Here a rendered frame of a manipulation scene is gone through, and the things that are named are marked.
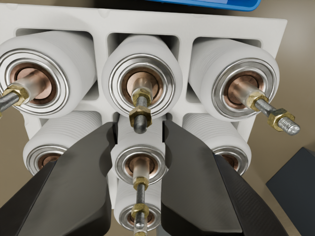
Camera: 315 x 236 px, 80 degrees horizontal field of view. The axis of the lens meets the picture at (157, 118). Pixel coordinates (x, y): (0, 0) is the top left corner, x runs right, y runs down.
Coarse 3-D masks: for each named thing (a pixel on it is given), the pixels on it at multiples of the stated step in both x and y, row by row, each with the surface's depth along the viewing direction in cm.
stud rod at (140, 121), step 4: (140, 96) 18; (136, 100) 18; (140, 100) 17; (144, 100) 17; (136, 104) 17; (140, 104) 16; (144, 104) 16; (136, 116) 15; (140, 116) 14; (144, 116) 15; (136, 120) 14; (140, 120) 14; (144, 120) 14; (136, 124) 14; (140, 124) 13; (144, 124) 14; (136, 128) 14; (140, 128) 14; (144, 128) 14; (136, 132) 14; (140, 132) 14; (144, 132) 14
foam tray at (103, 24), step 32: (0, 32) 24; (32, 32) 29; (96, 32) 25; (128, 32) 25; (160, 32) 25; (192, 32) 26; (224, 32) 26; (256, 32) 26; (96, 64) 27; (96, 96) 31; (192, 96) 33; (32, 128) 31
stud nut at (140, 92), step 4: (136, 92) 18; (140, 92) 18; (144, 92) 18; (148, 92) 18; (132, 96) 18; (136, 96) 18; (144, 96) 18; (148, 96) 18; (148, 100) 18; (148, 104) 18
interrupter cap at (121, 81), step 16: (128, 64) 20; (144, 64) 20; (160, 64) 20; (112, 80) 21; (128, 80) 21; (160, 80) 21; (112, 96) 22; (128, 96) 22; (160, 96) 22; (128, 112) 23; (160, 112) 23
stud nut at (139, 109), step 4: (136, 108) 15; (140, 108) 15; (144, 108) 15; (148, 108) 15; (132, 112) 15; (136, 112) 14; (140, 112) 14; (144, 112) 14; (148, 112) 15; (132, 116) 15; (148, 116) 15; (132, 120) 15; (148, 120) 15; (132, 124) 15; (148, 124) 15
